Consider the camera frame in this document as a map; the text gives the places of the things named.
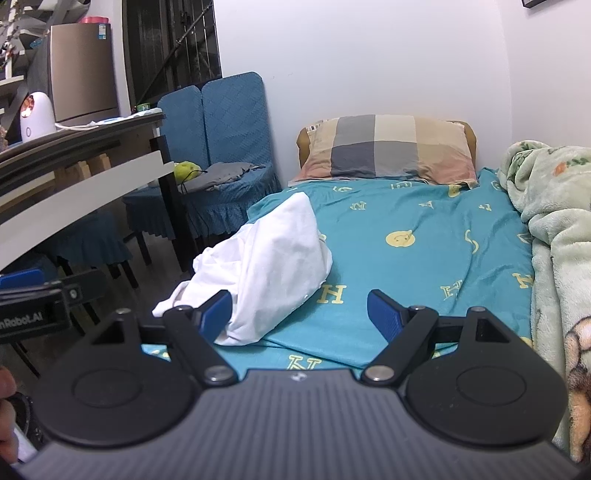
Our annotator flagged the pale green fleece blanket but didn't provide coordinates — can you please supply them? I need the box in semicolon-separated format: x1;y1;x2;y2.
496;141;591;464

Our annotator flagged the teal printed bed sheet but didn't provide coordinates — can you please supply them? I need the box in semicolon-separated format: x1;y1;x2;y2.
141;167;536;372

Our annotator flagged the blue covered chair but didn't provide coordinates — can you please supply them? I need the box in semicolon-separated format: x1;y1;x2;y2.
121;86;207;266
182;71;283;238

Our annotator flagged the wooden table with white edge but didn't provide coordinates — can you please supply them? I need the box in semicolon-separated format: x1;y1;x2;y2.
0;111;201;278

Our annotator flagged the blue covered stool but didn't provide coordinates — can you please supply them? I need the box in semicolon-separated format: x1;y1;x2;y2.
34;212;134;289

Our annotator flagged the stack of papers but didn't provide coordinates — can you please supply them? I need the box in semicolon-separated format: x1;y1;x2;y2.
95;108;164;125

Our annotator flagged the grey cloth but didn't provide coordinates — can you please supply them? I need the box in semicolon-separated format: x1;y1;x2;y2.
182;161;267;192

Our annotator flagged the white humidifier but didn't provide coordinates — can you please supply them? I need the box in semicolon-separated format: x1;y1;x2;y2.
19;91;57;145

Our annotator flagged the dark window grille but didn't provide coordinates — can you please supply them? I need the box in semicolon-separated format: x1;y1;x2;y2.
122;0;223;109

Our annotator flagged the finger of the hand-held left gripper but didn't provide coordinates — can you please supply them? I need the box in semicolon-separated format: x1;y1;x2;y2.
0;269;108;304

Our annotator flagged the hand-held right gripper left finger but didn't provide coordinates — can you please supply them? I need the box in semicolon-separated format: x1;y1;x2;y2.
90;290;240;385

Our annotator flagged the yellow-green plush toy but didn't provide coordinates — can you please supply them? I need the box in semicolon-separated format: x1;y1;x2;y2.
174;161;202;182

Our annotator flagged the plaid pillow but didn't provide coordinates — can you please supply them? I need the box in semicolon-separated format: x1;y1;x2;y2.
288;114;480;189

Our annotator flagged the person's left hand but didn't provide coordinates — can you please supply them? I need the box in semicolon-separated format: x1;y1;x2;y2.
0;367;20;465

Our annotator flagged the brown pillow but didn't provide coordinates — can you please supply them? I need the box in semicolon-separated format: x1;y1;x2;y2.
296;121;477;171

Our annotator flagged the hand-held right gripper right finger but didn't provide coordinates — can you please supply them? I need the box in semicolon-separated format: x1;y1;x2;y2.
360;289;509;385

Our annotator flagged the white shirt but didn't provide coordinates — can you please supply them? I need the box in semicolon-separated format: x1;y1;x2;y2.
152;191;334;347

